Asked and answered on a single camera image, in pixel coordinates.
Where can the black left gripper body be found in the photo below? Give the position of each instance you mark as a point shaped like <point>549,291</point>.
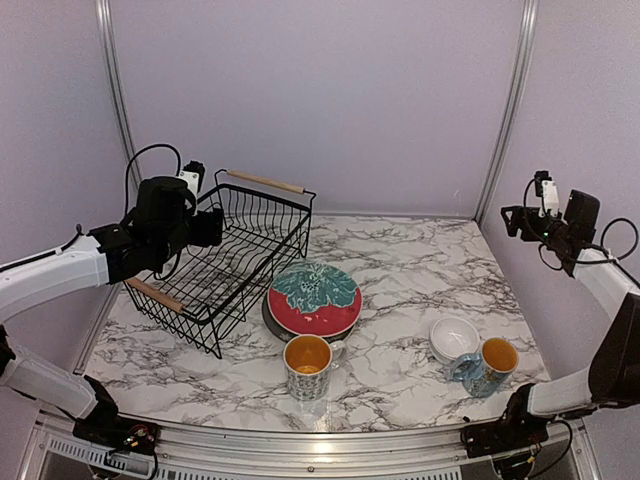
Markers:
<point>208,232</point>

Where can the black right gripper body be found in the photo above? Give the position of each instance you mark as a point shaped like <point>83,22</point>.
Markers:
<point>530,233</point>

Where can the black wire dish rack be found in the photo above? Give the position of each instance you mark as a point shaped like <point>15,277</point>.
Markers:
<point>210,291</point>

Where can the red teal floral plate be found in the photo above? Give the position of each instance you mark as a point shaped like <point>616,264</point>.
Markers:
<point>314,298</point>

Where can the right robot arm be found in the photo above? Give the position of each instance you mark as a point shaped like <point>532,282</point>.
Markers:
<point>611,380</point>

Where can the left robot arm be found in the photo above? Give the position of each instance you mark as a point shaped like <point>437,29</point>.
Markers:
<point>164,221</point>

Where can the grey reindeer plate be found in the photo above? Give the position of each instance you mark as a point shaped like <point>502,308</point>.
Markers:
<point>284,335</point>

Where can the white bowl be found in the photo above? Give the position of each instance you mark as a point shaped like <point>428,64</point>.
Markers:
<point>452,337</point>

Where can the blue mug yellow inside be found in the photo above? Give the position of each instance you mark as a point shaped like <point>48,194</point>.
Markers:
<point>481,373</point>

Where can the patterned mug yellow inside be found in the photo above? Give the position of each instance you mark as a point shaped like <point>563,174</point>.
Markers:
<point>309,361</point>

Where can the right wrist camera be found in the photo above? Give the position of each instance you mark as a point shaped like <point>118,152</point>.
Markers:
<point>546,191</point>

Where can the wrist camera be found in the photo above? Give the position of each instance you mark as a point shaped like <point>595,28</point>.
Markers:
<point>193,174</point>
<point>546,191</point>

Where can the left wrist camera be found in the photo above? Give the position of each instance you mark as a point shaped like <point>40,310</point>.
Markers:
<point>193,174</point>

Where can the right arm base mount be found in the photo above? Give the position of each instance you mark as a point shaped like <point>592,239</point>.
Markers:
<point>500,436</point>

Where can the right aluminium frame post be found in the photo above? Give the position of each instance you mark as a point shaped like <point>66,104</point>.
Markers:
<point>515,93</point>

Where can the aluminium frame post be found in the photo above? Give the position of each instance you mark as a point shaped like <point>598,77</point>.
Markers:
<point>515,93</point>
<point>108,43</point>

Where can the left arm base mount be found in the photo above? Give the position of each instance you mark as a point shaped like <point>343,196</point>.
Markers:
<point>124,435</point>

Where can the front aluminium rail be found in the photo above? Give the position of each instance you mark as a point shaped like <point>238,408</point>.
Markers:
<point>197,452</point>

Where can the left aluminium frame post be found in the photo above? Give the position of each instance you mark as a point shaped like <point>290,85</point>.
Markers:
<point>108,43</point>

